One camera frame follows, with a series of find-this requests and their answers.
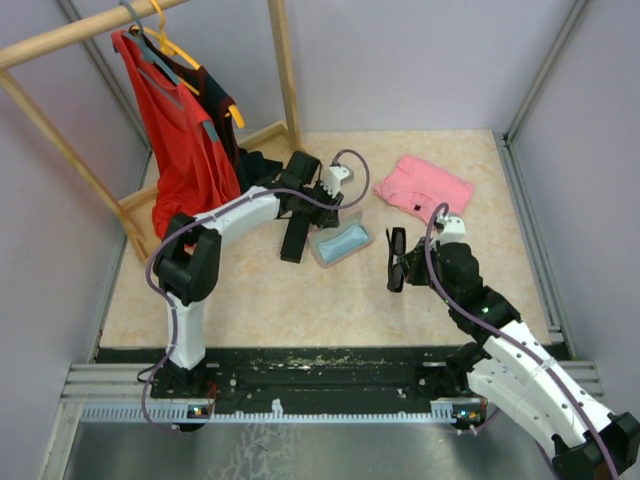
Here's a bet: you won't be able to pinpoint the black glasses case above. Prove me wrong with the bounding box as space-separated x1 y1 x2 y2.
280 212 311 264

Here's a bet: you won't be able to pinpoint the yellow clothes hanger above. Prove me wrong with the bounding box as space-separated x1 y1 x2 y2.
136 0 246 129

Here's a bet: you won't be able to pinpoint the black sunglasses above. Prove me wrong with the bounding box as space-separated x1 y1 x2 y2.
386 227 406 293

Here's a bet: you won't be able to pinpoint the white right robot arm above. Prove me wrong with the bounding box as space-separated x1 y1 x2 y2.
387 240 639 479

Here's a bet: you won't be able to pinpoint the pink glasses case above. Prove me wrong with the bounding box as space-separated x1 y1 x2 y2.
308 210 373 268

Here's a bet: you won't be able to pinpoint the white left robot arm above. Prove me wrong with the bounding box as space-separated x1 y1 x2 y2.
152 151 353 397

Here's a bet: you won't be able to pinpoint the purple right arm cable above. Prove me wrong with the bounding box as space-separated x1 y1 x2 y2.
424 202 621 480

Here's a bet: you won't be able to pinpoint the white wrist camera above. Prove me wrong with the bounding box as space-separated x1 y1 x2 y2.
432 213 466 245
321 165 354 197

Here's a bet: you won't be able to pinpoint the red tank top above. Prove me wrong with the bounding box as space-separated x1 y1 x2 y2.
111 30 241 238

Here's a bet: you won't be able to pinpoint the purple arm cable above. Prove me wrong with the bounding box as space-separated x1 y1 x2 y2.
140 148 372 431
424 202 621 480

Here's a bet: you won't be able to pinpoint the dark navy garment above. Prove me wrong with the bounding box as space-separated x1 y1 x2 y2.
165 58 283 193

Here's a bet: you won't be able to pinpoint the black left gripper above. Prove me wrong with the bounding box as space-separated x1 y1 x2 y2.
298 179 344 229

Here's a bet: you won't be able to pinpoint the grey clothes hanger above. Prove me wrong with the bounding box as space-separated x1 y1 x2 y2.
119 0 219 142

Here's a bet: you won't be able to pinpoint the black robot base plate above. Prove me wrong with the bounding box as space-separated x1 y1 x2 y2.
95 345 498 434

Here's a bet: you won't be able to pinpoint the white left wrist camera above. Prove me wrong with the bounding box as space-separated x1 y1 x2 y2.
321 165 354 197

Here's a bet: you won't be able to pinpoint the pink folded t-shirt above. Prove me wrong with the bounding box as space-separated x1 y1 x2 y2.
373 155 475 223

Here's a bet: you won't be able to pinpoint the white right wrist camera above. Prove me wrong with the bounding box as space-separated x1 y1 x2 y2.
432 213 466 245

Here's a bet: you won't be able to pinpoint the wooden clothes rack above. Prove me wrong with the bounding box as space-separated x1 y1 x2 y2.
0 0 321 274

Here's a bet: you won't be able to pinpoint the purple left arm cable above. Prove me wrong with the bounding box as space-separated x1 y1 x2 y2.
140 148 372 431

